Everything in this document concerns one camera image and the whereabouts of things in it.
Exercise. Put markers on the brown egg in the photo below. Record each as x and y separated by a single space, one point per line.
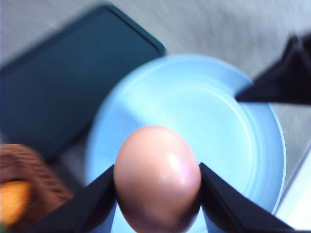
157 181

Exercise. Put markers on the dark teal tray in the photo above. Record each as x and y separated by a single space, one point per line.
48 91

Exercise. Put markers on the light blue plate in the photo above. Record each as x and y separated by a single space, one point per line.
240 141

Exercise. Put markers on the brown wicker basket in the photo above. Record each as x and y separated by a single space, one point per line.
19 162

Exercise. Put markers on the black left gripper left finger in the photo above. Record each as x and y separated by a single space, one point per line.
90 210

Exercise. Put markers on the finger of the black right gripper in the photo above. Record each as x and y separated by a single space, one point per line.
289 81

